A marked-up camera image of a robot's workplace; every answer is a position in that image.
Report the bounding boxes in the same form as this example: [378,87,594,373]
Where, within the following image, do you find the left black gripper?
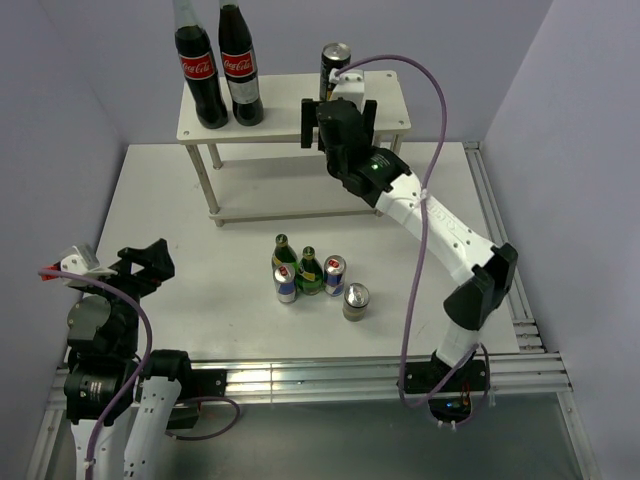
[78,237,172,354]

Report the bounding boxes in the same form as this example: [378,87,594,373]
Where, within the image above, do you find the Red Bull can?
[324,255,346,297]
[273,263,297,304]

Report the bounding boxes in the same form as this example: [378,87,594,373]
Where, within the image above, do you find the dark gold-band beverage can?
[342,282,370,322]

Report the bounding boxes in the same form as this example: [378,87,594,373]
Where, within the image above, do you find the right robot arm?
[300,99,518,392]

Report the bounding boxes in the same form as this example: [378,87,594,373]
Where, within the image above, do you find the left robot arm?
[64,279,195,479]

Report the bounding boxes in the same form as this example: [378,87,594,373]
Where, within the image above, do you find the white two-tier shelf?
[175,70,413,228]

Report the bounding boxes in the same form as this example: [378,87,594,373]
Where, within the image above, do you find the right Coca-Cola glass bottle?
[218,1,264,126]

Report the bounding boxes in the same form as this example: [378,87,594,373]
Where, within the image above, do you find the coca-cola glass bottle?
[172,0,228,129]
[218,1,264,126]

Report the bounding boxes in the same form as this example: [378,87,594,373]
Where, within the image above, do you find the rear green glass bottle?
[271,233,298,271]

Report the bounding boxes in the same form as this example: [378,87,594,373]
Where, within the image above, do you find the green glass bottle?
[271,233,298,271]
[296,246,324,295]

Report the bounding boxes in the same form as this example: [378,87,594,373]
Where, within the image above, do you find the left Coca-Cola glass bottle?
[172,0,228,129]

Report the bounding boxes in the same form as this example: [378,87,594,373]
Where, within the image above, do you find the front green glass bottle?
[296,246,324,295]

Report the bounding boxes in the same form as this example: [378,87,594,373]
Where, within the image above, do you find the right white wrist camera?
[327,69,365,111]

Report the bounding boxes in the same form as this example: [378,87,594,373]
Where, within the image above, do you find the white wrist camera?
[327,69,365,111]
[46,243,101,278]

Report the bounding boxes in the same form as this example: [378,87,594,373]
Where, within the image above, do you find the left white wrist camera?
[46,243,101,278]

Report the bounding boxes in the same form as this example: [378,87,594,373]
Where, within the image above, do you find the aluminium frame rail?
[26,142,602,479]

